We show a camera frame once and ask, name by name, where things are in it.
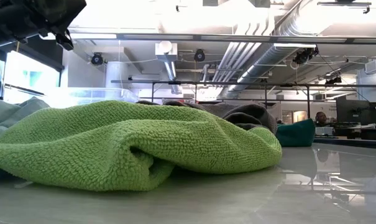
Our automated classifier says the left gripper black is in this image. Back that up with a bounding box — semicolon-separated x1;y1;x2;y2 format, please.
35;0;88;51

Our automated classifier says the black overhead crossbar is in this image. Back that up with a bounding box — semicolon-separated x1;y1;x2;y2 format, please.
68;32;376;45

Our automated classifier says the black round ceiling fixture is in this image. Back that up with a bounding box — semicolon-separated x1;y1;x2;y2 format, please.
193;49;206;62
91;52;104;66

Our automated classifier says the dark green towel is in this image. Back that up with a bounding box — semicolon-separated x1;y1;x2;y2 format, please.
275;118;316;147

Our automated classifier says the silver spiral air duct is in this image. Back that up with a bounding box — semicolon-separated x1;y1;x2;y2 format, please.
224;0;319;99

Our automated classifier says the black track light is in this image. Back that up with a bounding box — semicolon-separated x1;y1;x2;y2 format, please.
292;46;319;65
325;75;343;85

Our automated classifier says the white round column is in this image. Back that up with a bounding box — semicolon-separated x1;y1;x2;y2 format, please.
105;61;130;90

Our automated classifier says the lime green towel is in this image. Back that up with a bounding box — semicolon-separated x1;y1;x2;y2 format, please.
0;100;283;192

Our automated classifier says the sage green towel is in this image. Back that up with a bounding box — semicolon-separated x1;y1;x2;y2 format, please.
0;96;51;144

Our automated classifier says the white air conditioning unit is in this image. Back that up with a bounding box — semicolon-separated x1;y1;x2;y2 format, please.
364;57;376;75

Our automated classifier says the person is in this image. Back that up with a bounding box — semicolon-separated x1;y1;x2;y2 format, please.
314;111;329;128

